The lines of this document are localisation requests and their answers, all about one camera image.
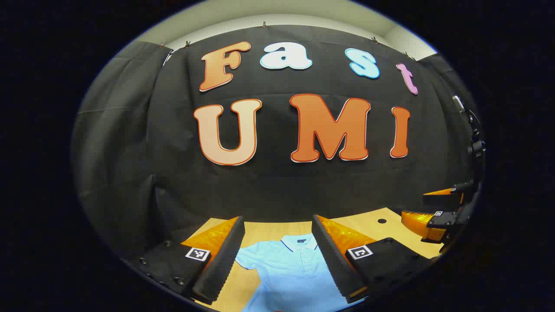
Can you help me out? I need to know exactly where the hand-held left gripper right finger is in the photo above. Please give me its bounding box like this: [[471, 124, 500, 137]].
[[311, 214, 442, 304]]

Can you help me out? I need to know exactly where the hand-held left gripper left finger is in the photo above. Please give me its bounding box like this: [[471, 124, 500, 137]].
[[123, 215, 246, 305]]

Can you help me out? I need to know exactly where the light blue T-shirt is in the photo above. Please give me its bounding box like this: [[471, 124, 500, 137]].
[[234, 234, 367, 312]]

